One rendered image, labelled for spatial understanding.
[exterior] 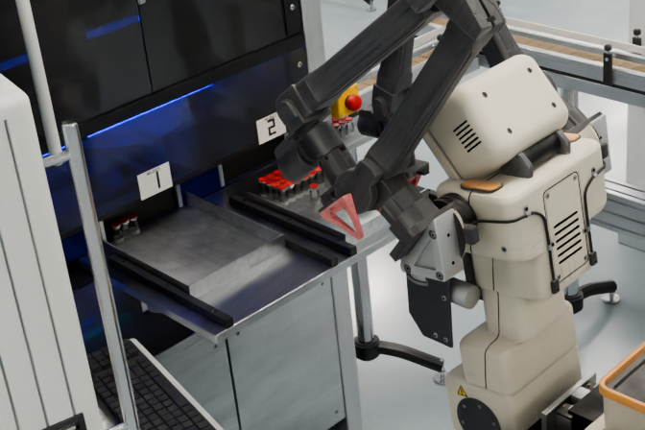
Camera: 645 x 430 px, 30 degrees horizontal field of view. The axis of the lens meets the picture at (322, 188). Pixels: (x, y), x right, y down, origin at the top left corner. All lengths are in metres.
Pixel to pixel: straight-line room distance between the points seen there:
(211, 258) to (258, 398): 0.61
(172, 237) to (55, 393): 0.82
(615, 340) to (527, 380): 1.58
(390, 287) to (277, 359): 1.07
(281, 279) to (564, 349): 0.59
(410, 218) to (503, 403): 0.45
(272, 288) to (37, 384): 0.68
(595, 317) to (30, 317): 2.37
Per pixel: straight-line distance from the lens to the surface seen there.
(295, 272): 2.50
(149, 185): 2.63
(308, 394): 3.22
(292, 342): 3.10
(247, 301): 2.42
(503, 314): 2.18
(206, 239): 2.66
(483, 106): 1.98
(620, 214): 3.47
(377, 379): 3.65
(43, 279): 1.86
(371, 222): 2.59
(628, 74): 3.24
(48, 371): 1.93
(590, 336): 3.81
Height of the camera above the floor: 2.15
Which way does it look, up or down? 27 degrees down
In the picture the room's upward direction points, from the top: 6 degrees counter-clockwise
